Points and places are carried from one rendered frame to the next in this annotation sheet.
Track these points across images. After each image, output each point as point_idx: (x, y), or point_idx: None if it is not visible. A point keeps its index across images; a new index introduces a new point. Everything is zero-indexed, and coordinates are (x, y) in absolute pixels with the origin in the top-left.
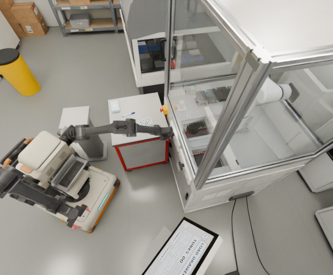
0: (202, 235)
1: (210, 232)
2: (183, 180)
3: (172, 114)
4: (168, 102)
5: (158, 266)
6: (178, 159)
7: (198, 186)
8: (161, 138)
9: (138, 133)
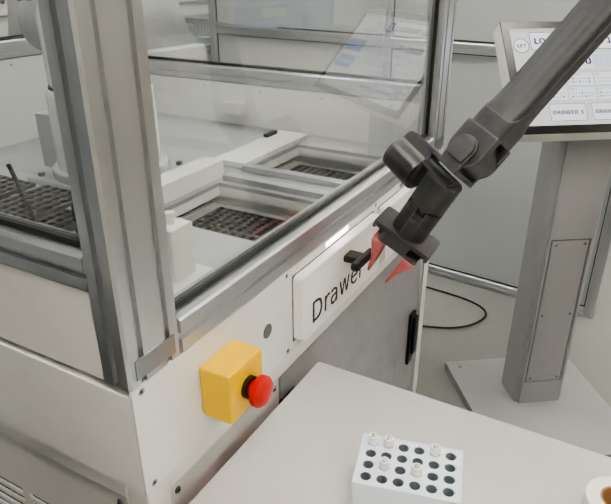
0: (523, 52)
1: (507, 40)
2: (391, 337)
3: (286, 239)
4: (217, 289)
5: None
6: (353, 365)
7: (446, 111)
8: (433, 241)
9: (505, 465)
